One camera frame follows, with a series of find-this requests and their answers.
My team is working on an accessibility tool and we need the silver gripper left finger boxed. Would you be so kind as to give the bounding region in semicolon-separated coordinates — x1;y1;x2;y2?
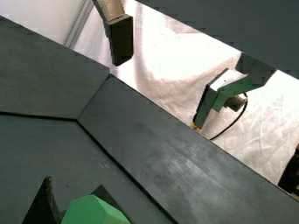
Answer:
92;0;134;66

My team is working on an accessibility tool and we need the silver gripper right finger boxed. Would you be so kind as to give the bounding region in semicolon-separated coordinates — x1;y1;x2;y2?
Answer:
193;53;277;129

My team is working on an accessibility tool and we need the green hexagon block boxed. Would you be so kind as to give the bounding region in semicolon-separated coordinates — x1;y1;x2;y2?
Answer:
60;195;131;224

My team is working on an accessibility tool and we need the white crumpled cloth backdrop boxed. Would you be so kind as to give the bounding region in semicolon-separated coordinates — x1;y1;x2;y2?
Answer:
75;0;299;183

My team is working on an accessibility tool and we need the black cable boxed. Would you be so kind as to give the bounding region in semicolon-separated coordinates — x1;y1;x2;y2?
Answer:
210;92;250;142

